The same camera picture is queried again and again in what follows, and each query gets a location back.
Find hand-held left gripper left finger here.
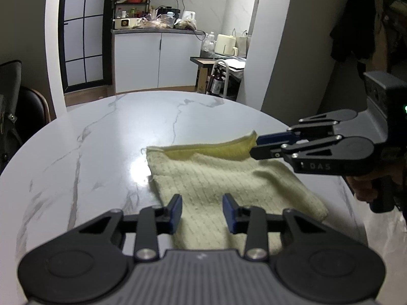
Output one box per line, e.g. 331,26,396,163
75,194,183,262

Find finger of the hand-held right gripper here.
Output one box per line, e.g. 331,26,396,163
250,135,344,162
256,114,342,146

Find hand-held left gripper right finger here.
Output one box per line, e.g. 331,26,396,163
223,193,333,261

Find pale yellow ribbed towel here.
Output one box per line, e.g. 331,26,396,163
146,130,329,251

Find person's right hand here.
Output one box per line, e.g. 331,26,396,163
346,175,372,203

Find dark glass bottle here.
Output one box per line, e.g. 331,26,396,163
210,67,225,95

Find white trolley cart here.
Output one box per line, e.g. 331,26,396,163
190,55,247,101

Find white bag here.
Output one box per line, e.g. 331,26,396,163
237,30,253,58

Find cream countertop appliance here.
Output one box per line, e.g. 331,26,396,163
215,33,238,55

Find clear plastic bottles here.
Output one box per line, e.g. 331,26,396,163
201,32,217,53

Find dark hanging coats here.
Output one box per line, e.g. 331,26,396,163
329,0,407,71

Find white kitchen base cabinet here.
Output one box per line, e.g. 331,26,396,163
111,28,206,95

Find pile of plastic food bags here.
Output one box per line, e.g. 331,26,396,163
143,16,198,31

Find dark wooden chair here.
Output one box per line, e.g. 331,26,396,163
19,86,51,134

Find grey backpack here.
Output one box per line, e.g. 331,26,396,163
0,60,25,173

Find black-framed glass door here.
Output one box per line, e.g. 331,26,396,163
59,0,118,95

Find black spice rack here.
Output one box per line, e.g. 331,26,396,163
112,0,151,23

